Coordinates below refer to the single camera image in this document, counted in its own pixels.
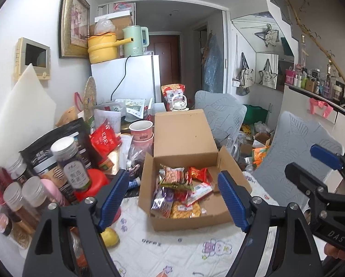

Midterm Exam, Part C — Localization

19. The black power cable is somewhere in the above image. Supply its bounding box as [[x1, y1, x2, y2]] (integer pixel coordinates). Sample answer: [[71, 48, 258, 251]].
[[111, 55, 131, 100]]

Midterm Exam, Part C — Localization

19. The black glossy pouch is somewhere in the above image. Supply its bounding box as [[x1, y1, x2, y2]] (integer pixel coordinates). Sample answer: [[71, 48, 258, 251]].
[[46, 118, 99, 174]]

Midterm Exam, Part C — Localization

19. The brown door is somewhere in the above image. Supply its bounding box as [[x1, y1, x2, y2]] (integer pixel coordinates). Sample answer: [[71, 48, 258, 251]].
[[149, 35, 181, 86]]

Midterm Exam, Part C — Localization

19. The clear packet of yellow snacks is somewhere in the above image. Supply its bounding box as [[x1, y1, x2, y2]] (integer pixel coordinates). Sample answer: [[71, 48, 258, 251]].
[[170, 201, 202, 219]]

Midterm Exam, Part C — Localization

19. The brown cardboard box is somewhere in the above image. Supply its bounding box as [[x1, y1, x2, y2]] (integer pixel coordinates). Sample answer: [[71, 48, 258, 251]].
[[138, 109, 252, 232]]

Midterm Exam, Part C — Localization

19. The white water jug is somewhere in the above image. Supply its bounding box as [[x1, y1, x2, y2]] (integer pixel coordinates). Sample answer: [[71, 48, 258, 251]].
[[170, 94, 190, 111]]

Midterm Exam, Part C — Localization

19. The round woven mat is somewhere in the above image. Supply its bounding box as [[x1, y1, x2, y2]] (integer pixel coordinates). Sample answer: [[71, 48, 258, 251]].
[[83, 75, 97, 122]]

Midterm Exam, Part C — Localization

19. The white printed paper tub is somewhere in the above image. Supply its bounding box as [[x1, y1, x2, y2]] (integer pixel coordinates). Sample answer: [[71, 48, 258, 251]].
[[94, 108, 122, 135]]

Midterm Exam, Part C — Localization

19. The gold foil pouch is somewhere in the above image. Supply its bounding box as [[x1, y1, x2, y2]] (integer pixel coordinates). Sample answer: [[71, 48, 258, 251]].
[[99, 150, 124, 174]]

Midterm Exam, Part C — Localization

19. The yellow lemon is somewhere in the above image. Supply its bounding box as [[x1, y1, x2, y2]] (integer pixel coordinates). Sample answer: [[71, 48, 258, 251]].
[[100, 227, 120, 248]]

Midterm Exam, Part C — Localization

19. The red white long snack packet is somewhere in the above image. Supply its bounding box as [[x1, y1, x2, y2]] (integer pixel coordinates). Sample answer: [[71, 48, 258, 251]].
[[184, 182, 213, 205]]

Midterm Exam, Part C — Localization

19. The red plastic canister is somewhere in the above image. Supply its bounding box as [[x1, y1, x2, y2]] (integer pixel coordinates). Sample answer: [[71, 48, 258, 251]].
[[73, 169, 122, 224]]

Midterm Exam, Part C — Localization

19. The blue plastic hanging cover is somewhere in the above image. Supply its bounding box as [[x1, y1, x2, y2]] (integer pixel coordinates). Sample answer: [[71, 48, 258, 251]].
[[203, 33, 225, 94]]

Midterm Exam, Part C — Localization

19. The grey leaf cover chair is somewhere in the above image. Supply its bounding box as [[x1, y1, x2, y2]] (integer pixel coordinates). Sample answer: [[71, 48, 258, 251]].
[[252, 111, 344, 208], [194, 90, 248, 148]]

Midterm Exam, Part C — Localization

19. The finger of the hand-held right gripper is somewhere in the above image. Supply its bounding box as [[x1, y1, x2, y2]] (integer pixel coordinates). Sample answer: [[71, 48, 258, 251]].
[[310, 144, 345, 171], [284, 162, 331, 201]]

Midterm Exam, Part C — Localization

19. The large cardboard box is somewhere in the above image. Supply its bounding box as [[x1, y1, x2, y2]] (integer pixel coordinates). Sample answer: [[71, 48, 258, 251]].
[[89, 16, 134, 57]]

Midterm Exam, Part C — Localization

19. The cream tote bag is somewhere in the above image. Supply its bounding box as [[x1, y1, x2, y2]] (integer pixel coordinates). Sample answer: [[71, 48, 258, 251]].
[[236, 52, 258, 96]]

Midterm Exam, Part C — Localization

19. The cream wall intercom panel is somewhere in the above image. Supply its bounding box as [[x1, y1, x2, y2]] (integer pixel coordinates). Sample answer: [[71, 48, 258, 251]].
[[15, 37, 52, 82]]

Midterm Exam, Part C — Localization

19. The dark label jar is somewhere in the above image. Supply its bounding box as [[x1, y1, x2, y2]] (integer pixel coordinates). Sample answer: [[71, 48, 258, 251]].
[[51, 136, 91, 191]]

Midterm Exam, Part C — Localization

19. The pink ribbon bow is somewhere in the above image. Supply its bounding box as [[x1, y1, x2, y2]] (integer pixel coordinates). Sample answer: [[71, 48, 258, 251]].
[[309, 98, 334, 119]]

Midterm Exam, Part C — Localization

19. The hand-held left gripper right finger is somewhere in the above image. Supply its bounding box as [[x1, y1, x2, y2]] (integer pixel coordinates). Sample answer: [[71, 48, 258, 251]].
[[218, 170, 324, 277]]

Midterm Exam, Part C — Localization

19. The brown paper bag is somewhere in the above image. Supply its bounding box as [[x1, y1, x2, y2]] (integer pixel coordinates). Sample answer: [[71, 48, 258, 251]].
[[56, 92, 85, 127]]

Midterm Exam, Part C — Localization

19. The white cabinet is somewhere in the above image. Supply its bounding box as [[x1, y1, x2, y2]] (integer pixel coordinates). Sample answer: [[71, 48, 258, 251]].
[[279, 84, 345, 156]]

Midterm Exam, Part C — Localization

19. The red foil pouch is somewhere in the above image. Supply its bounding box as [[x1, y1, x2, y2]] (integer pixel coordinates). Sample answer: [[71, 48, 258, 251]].
[[90, 120, 122, 156]]

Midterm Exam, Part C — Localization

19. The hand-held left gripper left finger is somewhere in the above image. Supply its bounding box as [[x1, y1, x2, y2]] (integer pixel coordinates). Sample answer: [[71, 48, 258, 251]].
[[23, 169, 130, 277]]

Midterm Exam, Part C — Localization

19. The group of clear food jars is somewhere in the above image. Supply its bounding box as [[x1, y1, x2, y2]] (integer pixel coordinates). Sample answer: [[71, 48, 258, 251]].
[[0, 153, 55, 250]]

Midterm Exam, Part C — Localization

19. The person's right hand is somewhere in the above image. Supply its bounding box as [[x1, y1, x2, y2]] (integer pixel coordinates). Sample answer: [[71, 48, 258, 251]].
[[325, 242, 345, 263]]

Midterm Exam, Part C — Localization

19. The yellow cooking pot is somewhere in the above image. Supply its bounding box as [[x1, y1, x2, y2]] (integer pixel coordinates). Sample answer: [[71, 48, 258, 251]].
[[87, 33, 133, 64]]

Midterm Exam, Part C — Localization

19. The white quilted tablecloth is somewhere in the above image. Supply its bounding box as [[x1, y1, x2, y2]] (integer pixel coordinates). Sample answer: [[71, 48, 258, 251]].
[[103, 170, 280, 277]]

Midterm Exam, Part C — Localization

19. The clear plastic bag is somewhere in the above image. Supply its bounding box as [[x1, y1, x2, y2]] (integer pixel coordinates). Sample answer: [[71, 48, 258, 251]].
[[94, 18, 116, 36]]

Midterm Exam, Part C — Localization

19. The white foam board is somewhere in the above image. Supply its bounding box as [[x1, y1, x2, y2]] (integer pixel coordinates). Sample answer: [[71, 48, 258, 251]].
[[0, 63, 58, 162]]

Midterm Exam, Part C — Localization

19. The pink bottle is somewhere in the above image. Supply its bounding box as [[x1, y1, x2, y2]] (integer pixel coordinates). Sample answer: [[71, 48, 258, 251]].
[[40, 178, 71, 207]]

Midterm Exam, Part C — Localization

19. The green bag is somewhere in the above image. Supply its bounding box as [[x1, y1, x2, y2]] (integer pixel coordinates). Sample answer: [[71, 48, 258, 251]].
[[243, 104, 269, 124]]

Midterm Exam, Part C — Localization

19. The light green electric kettle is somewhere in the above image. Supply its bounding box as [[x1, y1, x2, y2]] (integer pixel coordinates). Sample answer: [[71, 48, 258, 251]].
[[122, 25, 149, 58]]

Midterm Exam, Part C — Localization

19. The pink brown snack pack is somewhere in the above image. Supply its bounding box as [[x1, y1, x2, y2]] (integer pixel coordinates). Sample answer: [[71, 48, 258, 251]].
[[159, 164, 193, 191]]

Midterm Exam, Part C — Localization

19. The white fridge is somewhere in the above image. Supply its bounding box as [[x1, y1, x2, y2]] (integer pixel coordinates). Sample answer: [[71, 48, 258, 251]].
[[91, 54, 161, 106]]

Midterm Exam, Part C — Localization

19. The row of cosmetic bottles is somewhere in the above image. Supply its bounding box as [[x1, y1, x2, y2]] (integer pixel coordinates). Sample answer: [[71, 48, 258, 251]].
[[285, 63, 345, 100]]

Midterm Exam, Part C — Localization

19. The floor pile of packets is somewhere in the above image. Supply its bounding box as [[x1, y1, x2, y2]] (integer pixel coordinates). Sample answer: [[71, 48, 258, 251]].
[[234, 121, 274, 171]]

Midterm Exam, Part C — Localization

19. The orange snack bag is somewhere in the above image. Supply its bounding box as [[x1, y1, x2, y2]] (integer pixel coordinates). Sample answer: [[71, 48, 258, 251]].
[[161, 84, 187, 107]]

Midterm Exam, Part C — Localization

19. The green white pouch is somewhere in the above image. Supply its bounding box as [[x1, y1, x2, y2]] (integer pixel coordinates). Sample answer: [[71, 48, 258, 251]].
[[123, 99, 146, 119]]

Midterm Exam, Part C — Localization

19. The bamboo branch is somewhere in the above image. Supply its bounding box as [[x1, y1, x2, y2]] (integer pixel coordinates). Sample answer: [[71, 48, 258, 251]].
[[285, 0, 345, 104]]

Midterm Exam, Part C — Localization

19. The white printed box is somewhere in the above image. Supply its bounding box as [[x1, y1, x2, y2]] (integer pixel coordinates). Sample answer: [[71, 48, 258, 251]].
[[95, 1, 136, 24]]

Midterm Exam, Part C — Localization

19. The gold framed picture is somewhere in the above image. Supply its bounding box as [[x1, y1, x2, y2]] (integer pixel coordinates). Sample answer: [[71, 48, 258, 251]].
[[59, 0, 91, 59]]

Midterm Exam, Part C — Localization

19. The purple silver snack packet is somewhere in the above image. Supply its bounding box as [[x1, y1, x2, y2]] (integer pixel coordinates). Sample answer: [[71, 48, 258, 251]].
[[150, 186, 176, 218]]

